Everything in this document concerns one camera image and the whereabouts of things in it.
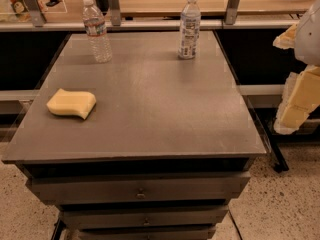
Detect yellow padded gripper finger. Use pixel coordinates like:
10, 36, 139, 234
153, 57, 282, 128
273, 65, 320, 135
273, 24, 297, 49

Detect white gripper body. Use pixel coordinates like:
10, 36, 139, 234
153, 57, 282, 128
294, 0, 320, 66

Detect clear water bottle red label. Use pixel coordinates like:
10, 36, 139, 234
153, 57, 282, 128
82, 0, 112, 63

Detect blue plastic bottle white cap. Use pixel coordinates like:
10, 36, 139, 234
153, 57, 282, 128
178, 0, 201, 59

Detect wooden shelf with metal rails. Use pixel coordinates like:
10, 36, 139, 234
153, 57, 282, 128
0, 0, 317, 32

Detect grey drawer cabinet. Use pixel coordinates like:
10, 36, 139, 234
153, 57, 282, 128
1, 30, 268, 240

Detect top drawer with knob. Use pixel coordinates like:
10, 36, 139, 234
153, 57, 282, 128
28, 172, 250, 205

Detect drawer with knob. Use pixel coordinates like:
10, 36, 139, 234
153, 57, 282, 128
28, 172, 250, 205
60, 205, 227, 230

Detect middle drawer with knob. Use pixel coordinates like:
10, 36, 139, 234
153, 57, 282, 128
60, 205, 227, 230

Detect bottom drawer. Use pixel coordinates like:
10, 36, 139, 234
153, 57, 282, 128
79, 226, 216, 240

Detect yellow sponge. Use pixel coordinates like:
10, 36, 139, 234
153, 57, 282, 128
46, 89, 96, 120

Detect small black object on shelf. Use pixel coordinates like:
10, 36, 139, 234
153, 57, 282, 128
46, 0, 61, 7

